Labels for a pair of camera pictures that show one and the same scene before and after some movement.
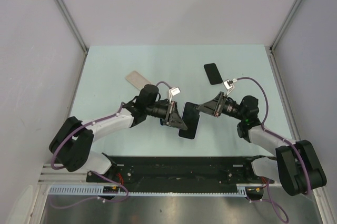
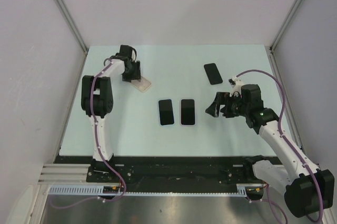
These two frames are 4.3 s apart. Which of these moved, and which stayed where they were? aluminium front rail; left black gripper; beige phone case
Moved: left black gripper
Stayed: beige phone case; aluminium front rail
